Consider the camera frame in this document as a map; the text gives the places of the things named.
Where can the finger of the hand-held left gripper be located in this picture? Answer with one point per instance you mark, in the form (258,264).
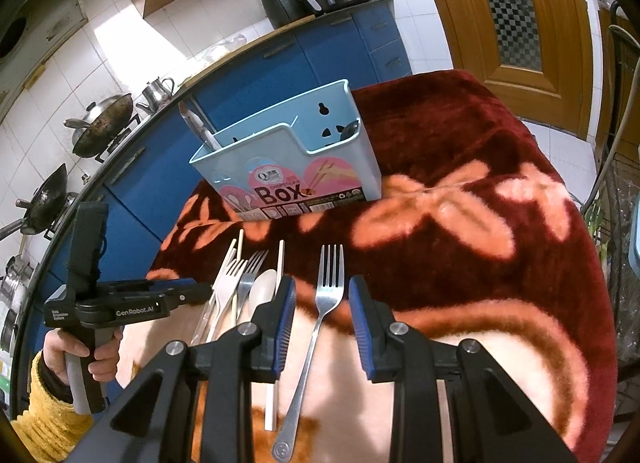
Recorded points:
(192,294)
(172,283)

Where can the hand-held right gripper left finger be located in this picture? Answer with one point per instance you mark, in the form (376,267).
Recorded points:
(284,328)

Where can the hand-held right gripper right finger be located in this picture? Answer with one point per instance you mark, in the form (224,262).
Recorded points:
(361,333)

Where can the pale fork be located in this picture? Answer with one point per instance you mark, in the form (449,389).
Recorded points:
(227,288)

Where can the pale spoon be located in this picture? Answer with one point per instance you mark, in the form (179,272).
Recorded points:
(262,288)

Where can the large steel fork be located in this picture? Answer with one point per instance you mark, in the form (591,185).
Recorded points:
(327,293)

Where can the small steel fork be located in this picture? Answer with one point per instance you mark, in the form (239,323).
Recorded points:
(254,265)

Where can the light wooden chopstick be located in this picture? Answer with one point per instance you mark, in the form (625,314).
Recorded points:
(280,258)

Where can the light blue utensil box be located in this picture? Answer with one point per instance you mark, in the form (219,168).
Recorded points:
(345,178)

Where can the person's left hand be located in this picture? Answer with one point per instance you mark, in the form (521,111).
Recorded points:
(107,358)

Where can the steel pots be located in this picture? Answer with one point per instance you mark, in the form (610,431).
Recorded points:
(15,283)

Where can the dark wok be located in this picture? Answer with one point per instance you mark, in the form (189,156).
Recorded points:
(45,198)

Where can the red floral blanket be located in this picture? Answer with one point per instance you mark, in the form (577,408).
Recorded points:
(475,243)

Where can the gas stove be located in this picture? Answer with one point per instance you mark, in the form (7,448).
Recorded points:
(122,135)

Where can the steel kettle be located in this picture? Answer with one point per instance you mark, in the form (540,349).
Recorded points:
(156,93)

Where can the black utensil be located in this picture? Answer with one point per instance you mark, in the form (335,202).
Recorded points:
(350,129)

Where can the clear plastic bag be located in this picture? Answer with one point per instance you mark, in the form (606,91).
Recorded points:
(225,45)

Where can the green onions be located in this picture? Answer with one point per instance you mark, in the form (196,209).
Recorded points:
(597,233)

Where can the range hood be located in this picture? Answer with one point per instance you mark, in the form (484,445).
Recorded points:
(55,28)

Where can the light blue basin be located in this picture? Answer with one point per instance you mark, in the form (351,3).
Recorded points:
(635,238)

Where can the black air fryer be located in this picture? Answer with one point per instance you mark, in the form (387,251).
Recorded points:
(282,3)

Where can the wooden door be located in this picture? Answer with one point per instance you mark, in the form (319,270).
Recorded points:
(460,18)

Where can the black metal rack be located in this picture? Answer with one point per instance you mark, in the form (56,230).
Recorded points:
(620,93)

